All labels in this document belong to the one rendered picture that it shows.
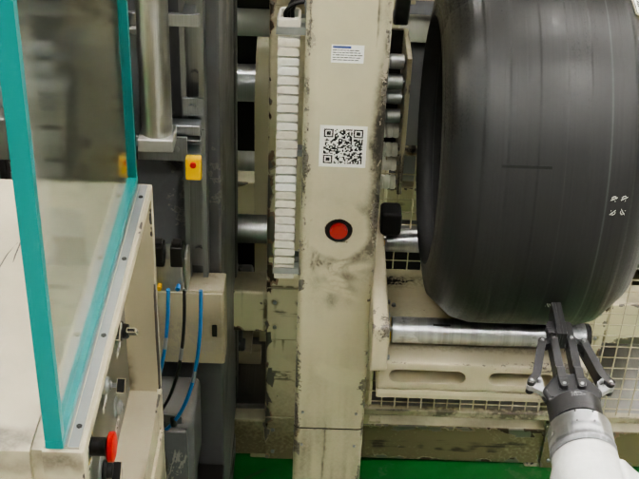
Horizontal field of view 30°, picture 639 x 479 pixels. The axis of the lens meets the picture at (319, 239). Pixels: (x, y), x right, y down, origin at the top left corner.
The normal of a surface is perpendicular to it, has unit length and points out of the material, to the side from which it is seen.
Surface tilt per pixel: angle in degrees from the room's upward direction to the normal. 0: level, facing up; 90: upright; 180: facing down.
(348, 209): 90
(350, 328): 90
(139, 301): 90
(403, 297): 0
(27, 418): 0
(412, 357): 0
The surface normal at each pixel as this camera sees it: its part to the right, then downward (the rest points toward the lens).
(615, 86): 0.01, -0.19
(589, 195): 0.00, 0.33
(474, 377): -0.01, 0.55
